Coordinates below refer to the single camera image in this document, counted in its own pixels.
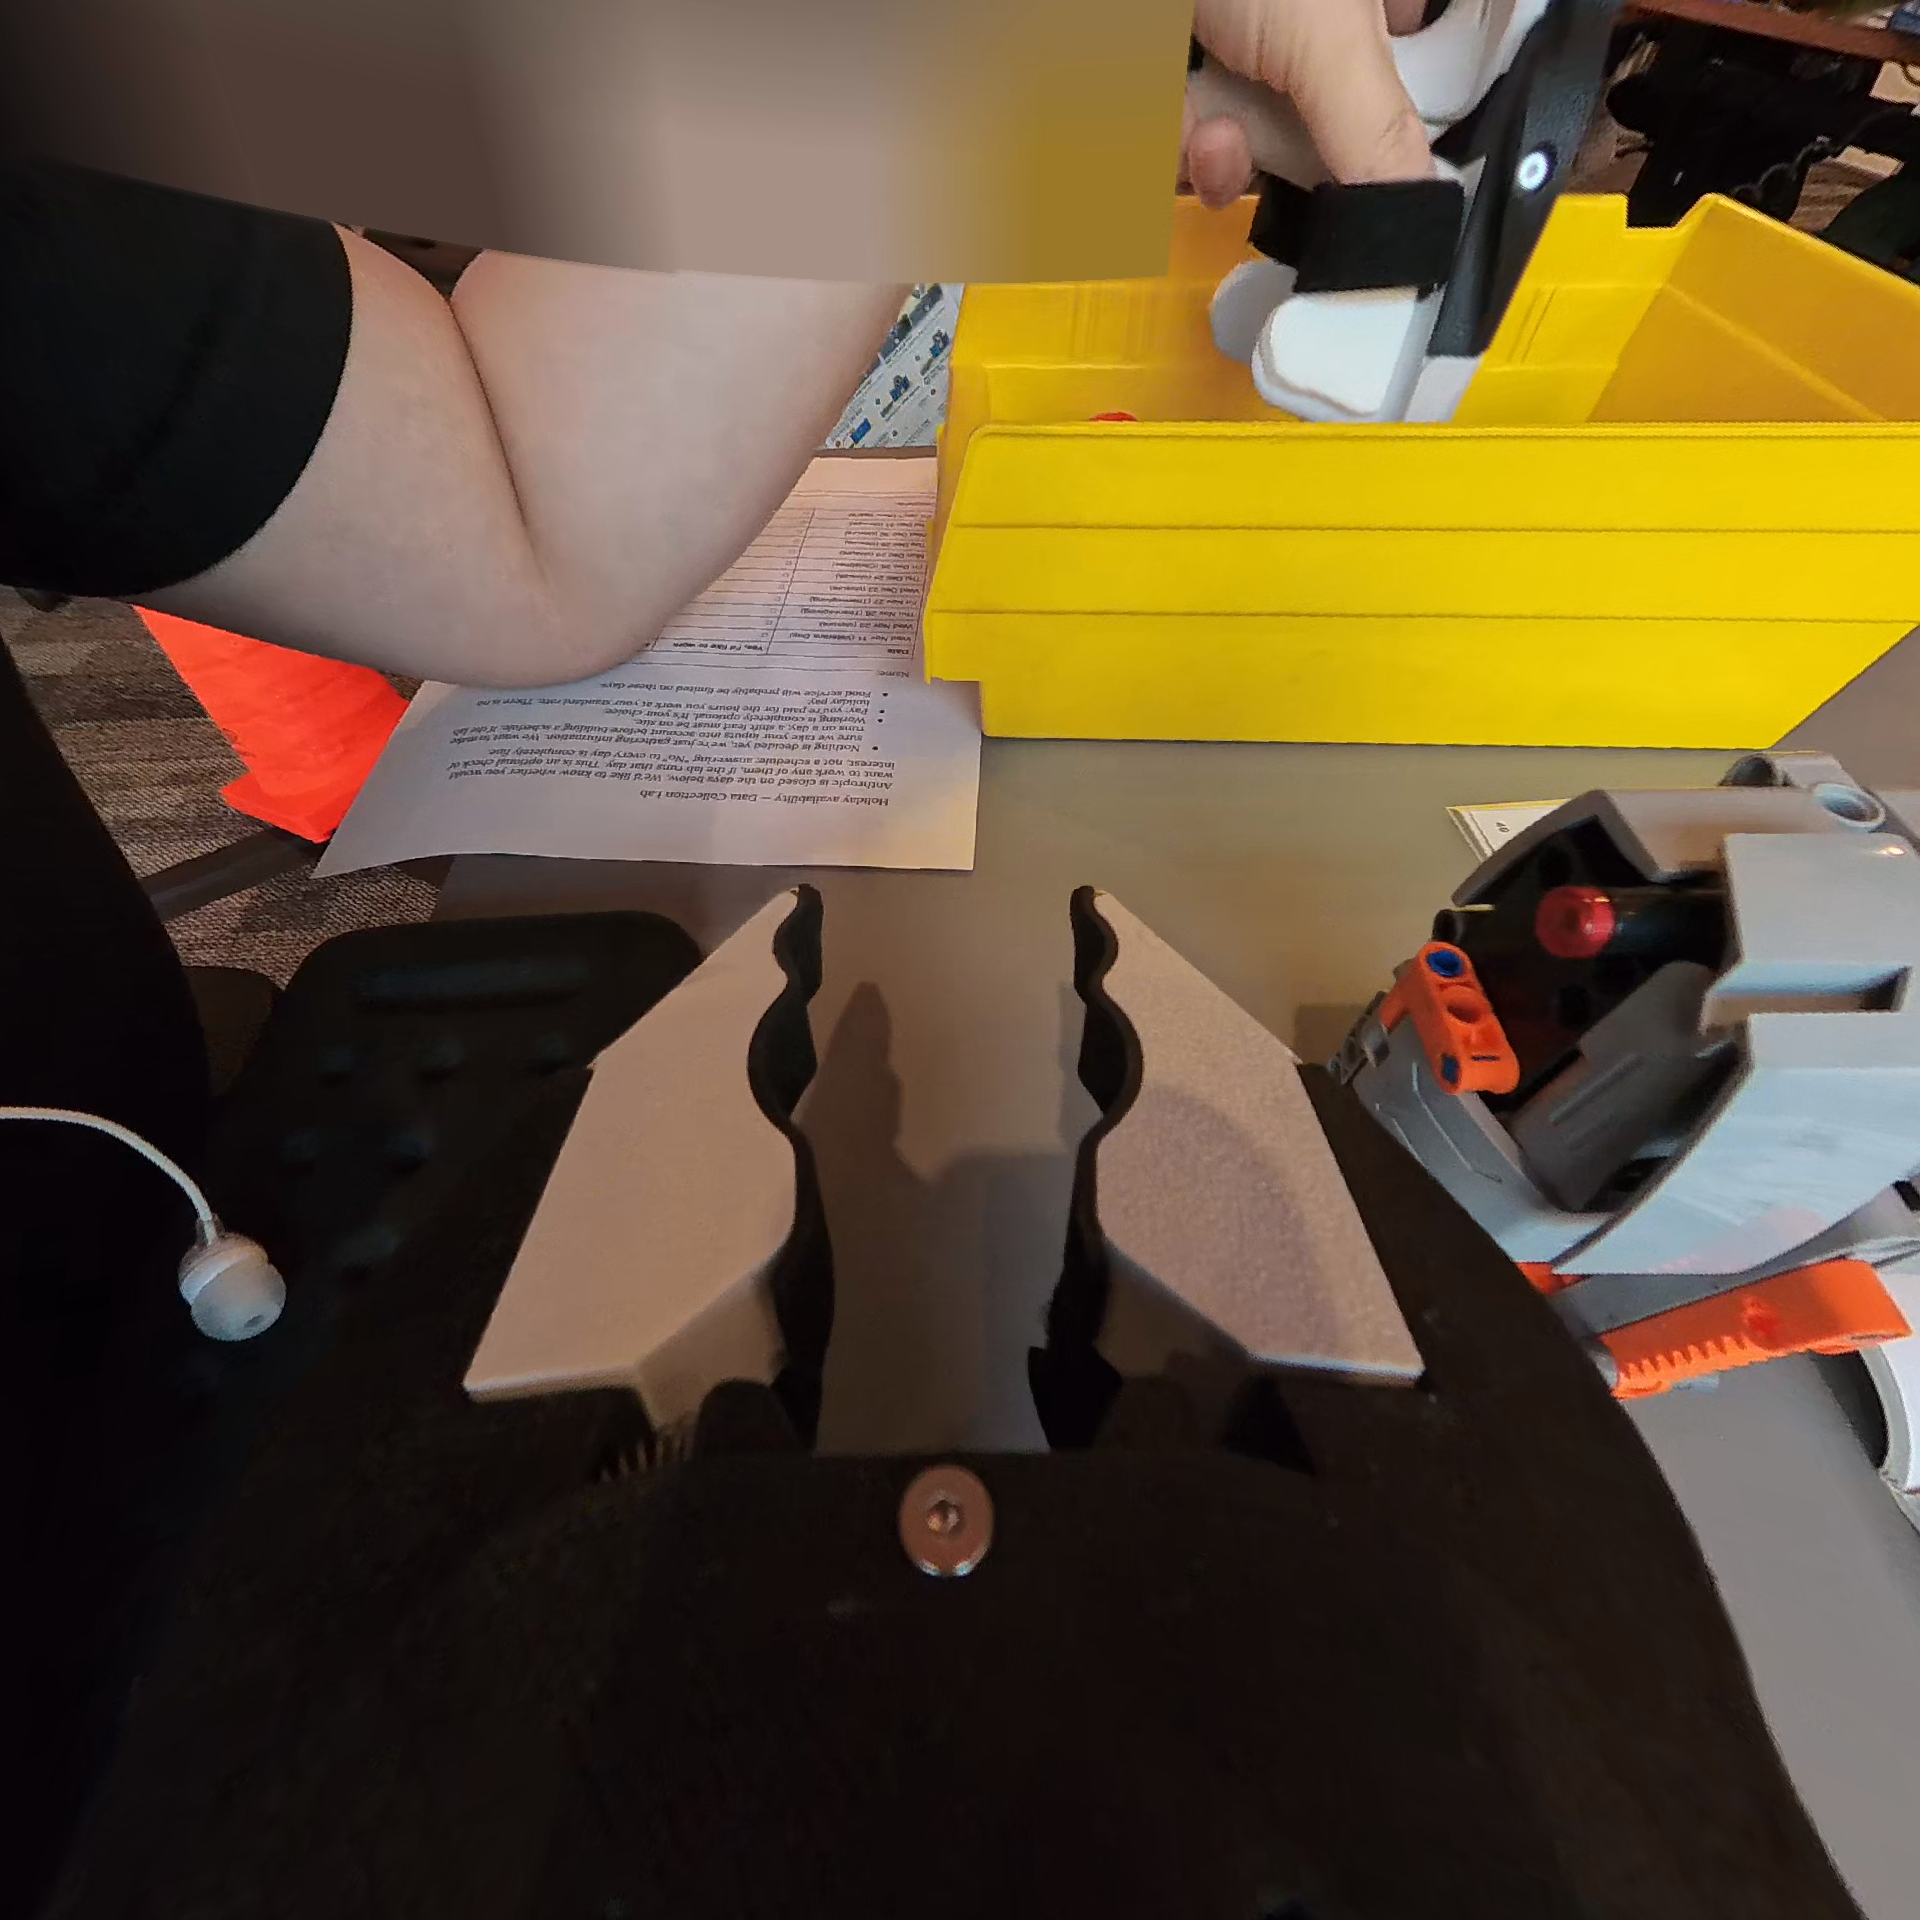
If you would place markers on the person's left forearm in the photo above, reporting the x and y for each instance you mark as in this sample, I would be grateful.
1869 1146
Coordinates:
630 450

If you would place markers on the printed paper sheet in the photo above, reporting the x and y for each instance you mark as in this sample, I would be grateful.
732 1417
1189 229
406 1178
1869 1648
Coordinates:
676 780

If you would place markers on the person's left hand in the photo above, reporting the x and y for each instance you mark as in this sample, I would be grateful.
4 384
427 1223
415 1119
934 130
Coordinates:
1320 89

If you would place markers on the black chair armrest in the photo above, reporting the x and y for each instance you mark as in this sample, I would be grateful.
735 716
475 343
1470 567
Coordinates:
422 1036

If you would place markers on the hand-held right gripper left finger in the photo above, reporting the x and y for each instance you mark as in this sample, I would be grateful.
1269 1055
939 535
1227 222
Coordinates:
662 1201

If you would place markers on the yellow plastic bin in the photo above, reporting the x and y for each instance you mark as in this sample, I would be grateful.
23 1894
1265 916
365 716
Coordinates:
1349 599

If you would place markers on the white desk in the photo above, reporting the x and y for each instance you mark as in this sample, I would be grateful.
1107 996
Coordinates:
1276 901

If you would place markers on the person's black shirt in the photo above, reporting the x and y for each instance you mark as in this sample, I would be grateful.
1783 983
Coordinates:
136 375

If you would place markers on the illustrated printed leaflet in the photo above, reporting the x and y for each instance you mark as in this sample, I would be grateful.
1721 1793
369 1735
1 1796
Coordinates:
902 375

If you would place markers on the orange floor cone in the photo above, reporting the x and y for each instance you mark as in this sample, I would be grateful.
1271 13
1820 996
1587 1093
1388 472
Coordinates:
301 721

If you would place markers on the grey brick-built model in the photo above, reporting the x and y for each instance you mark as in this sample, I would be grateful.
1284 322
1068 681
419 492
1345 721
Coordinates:
1757 1079

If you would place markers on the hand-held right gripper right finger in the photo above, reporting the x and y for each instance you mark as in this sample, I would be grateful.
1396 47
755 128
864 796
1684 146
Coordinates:
1260 1201

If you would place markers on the building instruction booklet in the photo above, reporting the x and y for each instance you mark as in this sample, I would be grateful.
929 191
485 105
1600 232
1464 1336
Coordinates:
1500 826

